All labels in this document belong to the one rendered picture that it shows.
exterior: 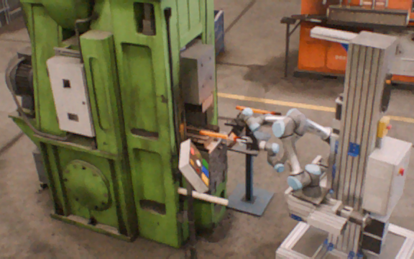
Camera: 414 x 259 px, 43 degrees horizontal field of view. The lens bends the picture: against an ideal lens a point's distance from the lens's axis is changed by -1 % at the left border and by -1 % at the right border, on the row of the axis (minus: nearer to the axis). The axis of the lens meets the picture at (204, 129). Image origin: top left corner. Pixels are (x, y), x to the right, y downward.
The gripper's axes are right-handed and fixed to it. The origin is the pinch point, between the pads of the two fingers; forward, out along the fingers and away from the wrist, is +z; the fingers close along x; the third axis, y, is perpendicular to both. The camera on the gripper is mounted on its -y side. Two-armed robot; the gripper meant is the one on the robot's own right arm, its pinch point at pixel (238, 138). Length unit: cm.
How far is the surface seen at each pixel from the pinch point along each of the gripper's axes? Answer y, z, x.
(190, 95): -43, 34, -17
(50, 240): 100, 158, -81
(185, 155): -18, 16, -63
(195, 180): -4, 5, -71
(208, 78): -52, 25, 0
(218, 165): 34.3, 19.9, 2.6
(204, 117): 0.3, 41.9, 23.3
